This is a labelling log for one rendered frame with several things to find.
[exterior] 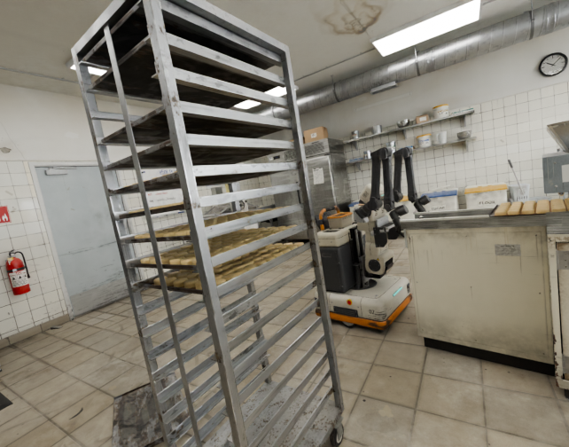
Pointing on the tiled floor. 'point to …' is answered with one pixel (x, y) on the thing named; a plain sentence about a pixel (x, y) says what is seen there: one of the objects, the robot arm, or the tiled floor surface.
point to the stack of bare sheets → (142, 416)
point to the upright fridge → (335, 150)
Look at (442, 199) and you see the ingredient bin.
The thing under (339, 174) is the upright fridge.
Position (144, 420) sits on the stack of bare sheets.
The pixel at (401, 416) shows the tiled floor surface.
